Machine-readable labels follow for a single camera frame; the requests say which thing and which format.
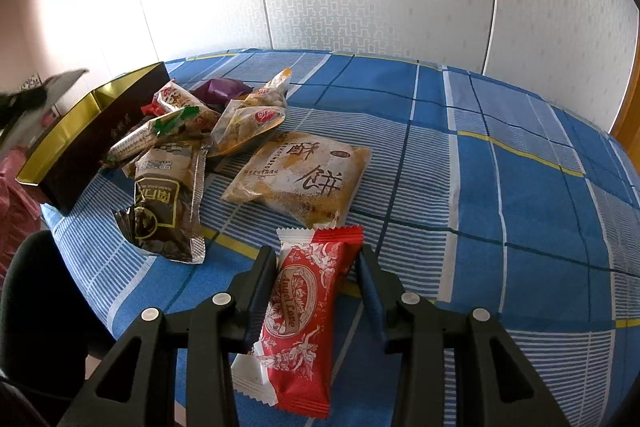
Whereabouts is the red white cake wrapper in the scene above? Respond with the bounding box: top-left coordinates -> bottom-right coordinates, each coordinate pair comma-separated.
231,225 -> 363,419

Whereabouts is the green cracker packet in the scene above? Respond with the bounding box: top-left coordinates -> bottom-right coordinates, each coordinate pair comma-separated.
104,106 -> 200,166

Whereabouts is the purple snack packet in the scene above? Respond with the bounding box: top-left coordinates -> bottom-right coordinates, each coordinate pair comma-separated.
191,78 -> 253,110

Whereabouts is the black office chair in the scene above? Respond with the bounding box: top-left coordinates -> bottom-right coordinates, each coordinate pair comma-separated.
1,230 -> 115,426

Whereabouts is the brown nut snack packet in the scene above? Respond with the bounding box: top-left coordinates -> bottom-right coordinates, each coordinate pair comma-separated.
114,135 -> 210,265

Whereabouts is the blue plaid bed sheet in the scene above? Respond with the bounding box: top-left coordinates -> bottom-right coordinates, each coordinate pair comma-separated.
41,50 -> 639,426

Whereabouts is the red quilted bed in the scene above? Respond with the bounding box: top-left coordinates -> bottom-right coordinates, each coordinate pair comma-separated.
0,147 -> 41,282

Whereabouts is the gold lined dark gift box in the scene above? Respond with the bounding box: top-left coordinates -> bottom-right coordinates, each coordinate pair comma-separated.
16,62 -> 169,215

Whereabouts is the beige pastry packet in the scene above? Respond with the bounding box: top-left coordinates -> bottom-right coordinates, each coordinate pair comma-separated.
221,131 -> 371,229

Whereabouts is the red flat snack packet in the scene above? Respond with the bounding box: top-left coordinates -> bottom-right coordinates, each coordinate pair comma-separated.
141,100 -> 167,118

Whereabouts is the orange edged clear snack bag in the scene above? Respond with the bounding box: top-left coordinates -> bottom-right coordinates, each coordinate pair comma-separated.
209,100 -> 286,157

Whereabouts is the red white biscuit packet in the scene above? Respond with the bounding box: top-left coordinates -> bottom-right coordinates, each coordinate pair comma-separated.
153,80 -> 220,131

